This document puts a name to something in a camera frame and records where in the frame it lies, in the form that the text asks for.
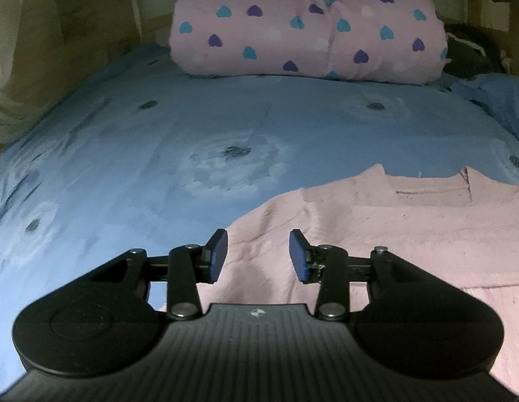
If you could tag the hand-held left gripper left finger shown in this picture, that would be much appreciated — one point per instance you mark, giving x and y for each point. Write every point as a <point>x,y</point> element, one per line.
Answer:
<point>216,255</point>

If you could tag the dark cloth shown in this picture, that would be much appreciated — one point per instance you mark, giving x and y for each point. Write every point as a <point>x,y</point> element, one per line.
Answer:
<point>468,56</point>

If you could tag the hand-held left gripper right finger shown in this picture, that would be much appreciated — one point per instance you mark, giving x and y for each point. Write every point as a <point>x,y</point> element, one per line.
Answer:
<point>299,255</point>

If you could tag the pink heart-print folded quilt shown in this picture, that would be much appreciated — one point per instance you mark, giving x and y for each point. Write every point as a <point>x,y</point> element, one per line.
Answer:
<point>284,21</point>

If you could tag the blue flower-print bed sheet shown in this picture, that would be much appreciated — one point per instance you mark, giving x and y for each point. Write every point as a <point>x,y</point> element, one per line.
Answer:
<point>159,134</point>

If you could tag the pink knitted sweater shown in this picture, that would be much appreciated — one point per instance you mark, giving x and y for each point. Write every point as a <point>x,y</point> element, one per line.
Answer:
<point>410,234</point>

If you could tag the sheer curtain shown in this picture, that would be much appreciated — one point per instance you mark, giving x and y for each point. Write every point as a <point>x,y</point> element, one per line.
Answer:
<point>29,50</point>

